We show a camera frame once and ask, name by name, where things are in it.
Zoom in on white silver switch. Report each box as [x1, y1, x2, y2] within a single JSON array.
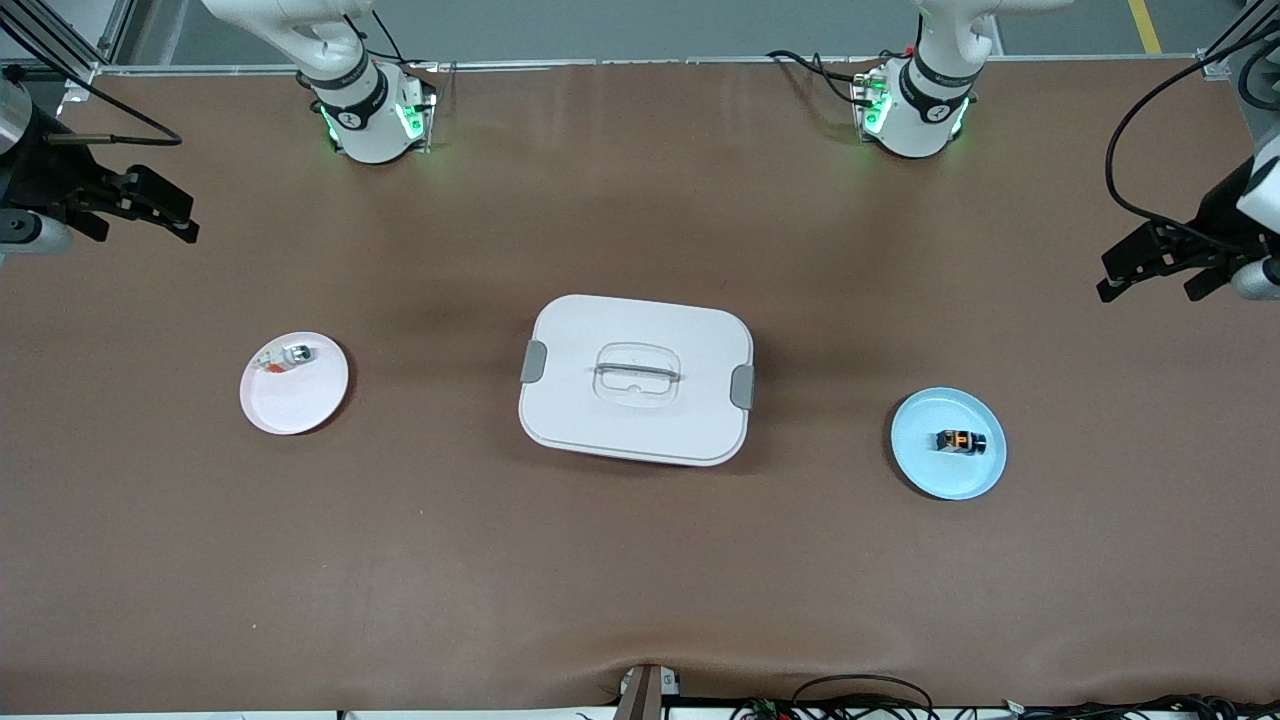
[[254, 343, 315, 376]]

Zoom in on light blue round plate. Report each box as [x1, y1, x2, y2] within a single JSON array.
[[890, 387, 1008, 501]]

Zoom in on black cable bundle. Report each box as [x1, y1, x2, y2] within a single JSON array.
[[730, 693, 1280, 720]]

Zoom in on brown table mat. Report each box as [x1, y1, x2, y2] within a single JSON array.
[[0, 58, 1280, 713]]

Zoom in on pink round plate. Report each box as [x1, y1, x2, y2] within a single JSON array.
[[240, 332, 350, 436]]

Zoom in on black base cable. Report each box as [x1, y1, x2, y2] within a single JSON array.
[[368, 8, 441, 73], [766, 48, 873, 107]]

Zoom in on white lidded box grey latches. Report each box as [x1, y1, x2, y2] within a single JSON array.
[[518, 294, 756, 468]]

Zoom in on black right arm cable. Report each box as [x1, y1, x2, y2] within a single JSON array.
[[0, 15, 184, 148]]

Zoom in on aluminium frame post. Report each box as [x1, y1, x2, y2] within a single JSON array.
[[1198, 0, 1280, 81], [0, 0, 141, 93]]

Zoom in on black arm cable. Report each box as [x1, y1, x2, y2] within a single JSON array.
[[1104, 28, 1280, 249], [0, 15, 184, 148]]

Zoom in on black left base cable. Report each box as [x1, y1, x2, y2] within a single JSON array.
[[766, 48, 873, 107]]

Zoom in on brown grey mount bracket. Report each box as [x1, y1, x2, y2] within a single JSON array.
[[615, 664, 683, 720]]

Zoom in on looped black cable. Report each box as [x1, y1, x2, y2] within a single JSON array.
[[790, 674, 937, 720]]

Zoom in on black right base cable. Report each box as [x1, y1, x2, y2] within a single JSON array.
[[368, 8, 441, 73]]

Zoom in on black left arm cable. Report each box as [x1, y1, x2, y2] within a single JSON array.
[[1104, 28, 1280, 249]]

